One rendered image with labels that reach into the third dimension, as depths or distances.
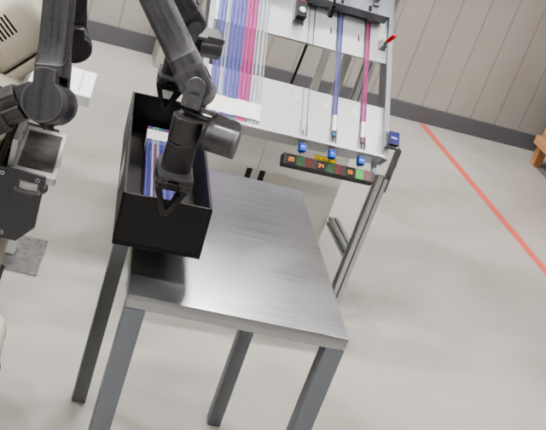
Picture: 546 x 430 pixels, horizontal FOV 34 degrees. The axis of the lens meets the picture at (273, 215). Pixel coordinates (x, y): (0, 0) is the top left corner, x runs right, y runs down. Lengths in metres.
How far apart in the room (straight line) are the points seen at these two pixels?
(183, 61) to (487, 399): 2.21
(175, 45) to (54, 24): 0.22
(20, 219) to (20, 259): 1.38
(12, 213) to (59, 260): 1.46
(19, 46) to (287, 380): 1.68
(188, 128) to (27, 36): 0.38
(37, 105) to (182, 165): 0.28
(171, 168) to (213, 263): 0.34
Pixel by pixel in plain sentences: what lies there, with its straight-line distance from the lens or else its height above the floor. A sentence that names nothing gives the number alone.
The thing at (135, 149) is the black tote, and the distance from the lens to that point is 2.13.
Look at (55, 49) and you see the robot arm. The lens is 1.67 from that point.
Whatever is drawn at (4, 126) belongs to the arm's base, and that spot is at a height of 1.03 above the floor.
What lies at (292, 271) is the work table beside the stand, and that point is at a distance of 1.97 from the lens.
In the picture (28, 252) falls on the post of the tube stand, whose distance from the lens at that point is 3.33.
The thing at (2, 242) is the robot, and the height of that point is 0.65.
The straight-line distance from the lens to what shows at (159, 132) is 2.17.
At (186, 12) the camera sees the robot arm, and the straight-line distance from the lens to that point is 2.07.
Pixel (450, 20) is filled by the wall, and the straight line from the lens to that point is 6.36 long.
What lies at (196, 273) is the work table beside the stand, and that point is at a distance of 1.84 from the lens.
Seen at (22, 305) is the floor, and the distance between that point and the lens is 3.06.
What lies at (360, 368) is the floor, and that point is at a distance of 3.30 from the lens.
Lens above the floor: 1.69
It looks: 24 degrees down
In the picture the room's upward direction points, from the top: 19 degrees clockwise
